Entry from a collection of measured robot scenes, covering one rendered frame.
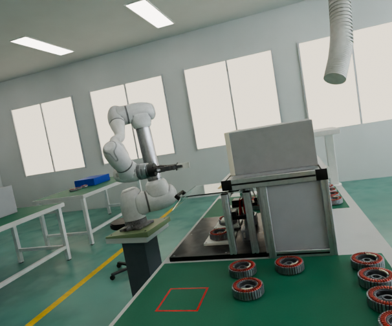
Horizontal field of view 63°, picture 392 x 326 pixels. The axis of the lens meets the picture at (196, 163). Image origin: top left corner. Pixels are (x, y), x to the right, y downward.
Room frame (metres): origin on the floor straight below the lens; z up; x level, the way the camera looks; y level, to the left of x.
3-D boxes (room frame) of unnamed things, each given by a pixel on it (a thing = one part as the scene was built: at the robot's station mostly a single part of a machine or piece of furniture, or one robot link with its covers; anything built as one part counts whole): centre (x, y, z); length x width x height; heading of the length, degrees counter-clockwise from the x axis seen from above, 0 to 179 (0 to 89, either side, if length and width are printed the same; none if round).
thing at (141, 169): (1.78, 0.29, 1.18); 0.09 x 0.06 x 0.09; 163
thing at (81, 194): (5.51, 1.80, 0.38); 1.90 x 0.90 x 0.75; 163
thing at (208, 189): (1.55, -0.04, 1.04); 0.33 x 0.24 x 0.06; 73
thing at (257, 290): (1.09, -0.11, 0.77); 0.11 x 0.11 x 0.04
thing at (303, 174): (1.66, -0.40, 1.09); 0.68 x 0.44 x 0.05; 163
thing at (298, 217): (1.33, -0.39, 0.91); 0.28 x 0.03 x 0.32; 73
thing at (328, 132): (2.45, -0.91, 0.98); 0.37 x 0.35 x 0.46; 163
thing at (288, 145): (1.65, -0.40, 1.22); 0.44 x 0.39 x 0.20; 163
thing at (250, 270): (1.26, -0.11, 0.77); 0.11 x 0.11 x 0.04
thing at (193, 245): (1.75, -0.11, 0.76); 0.64 x 0.47 x 0.02; 163
